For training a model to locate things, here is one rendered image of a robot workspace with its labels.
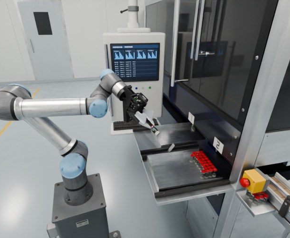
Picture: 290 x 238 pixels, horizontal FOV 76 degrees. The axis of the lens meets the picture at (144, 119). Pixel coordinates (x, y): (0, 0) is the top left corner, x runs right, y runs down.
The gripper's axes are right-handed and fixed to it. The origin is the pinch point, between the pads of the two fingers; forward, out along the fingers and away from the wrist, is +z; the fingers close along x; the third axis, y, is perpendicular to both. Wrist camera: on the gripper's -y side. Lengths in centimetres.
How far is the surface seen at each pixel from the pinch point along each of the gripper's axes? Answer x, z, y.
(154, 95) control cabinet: 72, -43, -37
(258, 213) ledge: 20, 57, -7
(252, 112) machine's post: 25.7, 24.9, 23.5
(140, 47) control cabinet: 59, -68, -5
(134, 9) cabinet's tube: 58, -86, 16
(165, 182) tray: 7.7, 20.8, -26.3
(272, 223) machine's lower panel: 58, 81, -35
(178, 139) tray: 46, 4, -32
